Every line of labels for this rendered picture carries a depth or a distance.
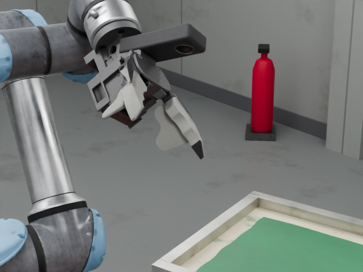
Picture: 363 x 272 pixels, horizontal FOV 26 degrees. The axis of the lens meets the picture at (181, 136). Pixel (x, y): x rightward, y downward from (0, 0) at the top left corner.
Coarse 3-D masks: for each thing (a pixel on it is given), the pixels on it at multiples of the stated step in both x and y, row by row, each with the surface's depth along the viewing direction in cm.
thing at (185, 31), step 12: (132, 36) 106; (144, 36) 105; (156, 36) 104; (168, 36) 103; (180, 36) 102; (192, 36) 102; (204, 36) 104; (120, 48) 107; (132, 48) 106; (144, 48) 105; (156, 48) 104; (168, 48) 104; (180, 48) 103; (192, 48) 103; (204, 48) 104; (156, 60) 108
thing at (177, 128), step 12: (156, 108) 107; (168, 108) 105; (180, 108) 106; (168, 120) 106; (180, 120) 105; (192, 120) 107; (168, 132) 107; (180, 132) 106; (192, 132) 105; (168, 144) 107; (180, 144) 106; (192, 144) 105; (204, 156) 105
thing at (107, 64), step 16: (112, 32) 107; (128, 32) 108; (96, 48) 109; (112, 48) 109; (96, 64) 109; (112, 64) 104; (144, 64) 103; (96, 80) 105; (112, 80) 104; (160, 80) 105; (96, 96) 105; (112, 96) 103; (144, 96) 104; (160, 96) 104; (144, 112) 106
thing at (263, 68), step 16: (256, 64) 565; (272, 64) 565; (256, 80) 566; (272, 80) 567; (256, 96) 570; (272, 96) 572; (256, 112) 574; (272, 112) 578; (256, 128) 578; (272, 128) 586
